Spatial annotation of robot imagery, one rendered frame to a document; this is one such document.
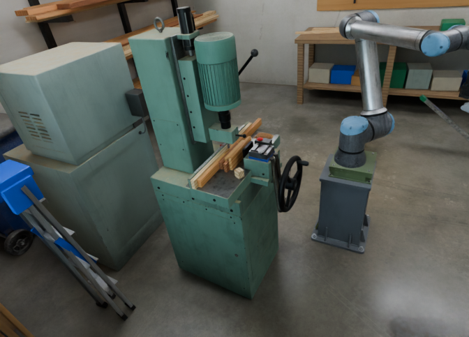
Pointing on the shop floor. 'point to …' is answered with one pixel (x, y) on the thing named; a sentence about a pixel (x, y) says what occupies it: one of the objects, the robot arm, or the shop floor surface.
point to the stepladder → (55, 233)
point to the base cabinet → (224, 240)
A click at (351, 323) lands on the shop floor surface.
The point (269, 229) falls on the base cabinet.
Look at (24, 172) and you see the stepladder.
